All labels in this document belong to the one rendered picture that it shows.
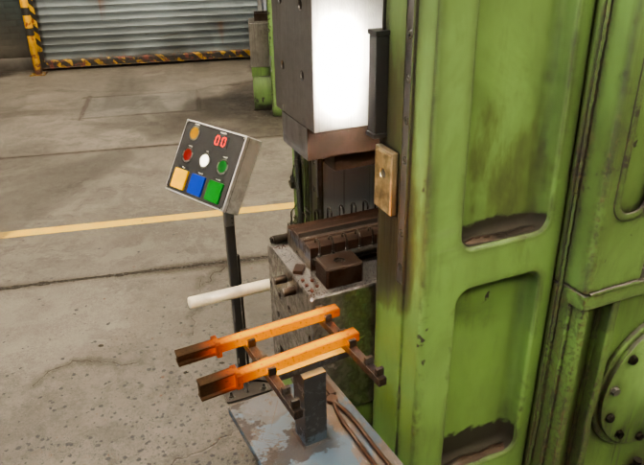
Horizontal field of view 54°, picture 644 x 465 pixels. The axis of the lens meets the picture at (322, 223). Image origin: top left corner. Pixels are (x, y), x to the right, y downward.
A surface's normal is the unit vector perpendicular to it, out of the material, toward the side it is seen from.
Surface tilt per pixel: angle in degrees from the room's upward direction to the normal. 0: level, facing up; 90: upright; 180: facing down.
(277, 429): 0
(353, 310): 90
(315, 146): 90
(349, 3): 90
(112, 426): 0
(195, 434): 0
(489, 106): 89
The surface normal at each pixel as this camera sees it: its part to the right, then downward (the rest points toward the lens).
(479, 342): 0.40, 0.40
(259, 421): -0.02, -0.90
